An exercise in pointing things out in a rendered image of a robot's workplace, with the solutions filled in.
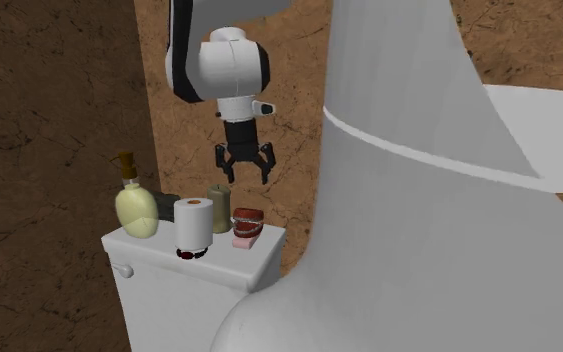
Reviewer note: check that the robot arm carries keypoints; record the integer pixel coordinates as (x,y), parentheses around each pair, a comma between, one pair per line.
(232,68)

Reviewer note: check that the olive green candle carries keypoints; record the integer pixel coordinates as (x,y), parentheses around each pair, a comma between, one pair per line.
(221,212)

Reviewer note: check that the pink soap bar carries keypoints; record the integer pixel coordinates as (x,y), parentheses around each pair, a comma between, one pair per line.
(244,242)

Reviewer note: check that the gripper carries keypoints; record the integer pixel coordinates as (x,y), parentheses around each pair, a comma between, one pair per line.
(241,139)

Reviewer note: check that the dark grey-green box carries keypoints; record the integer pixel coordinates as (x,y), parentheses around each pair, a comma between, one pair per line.
(165,206)

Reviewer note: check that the white toilet paper roll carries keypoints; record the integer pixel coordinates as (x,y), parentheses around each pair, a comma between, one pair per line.
(193,222)

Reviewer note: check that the yellow soap dispenser brown pump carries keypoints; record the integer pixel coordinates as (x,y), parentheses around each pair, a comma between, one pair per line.
(137,212)

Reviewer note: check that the red denture model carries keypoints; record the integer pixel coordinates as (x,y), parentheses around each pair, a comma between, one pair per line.
(248,222)

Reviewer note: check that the dark red round holder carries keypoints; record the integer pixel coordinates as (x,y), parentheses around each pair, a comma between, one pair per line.
(187,254)

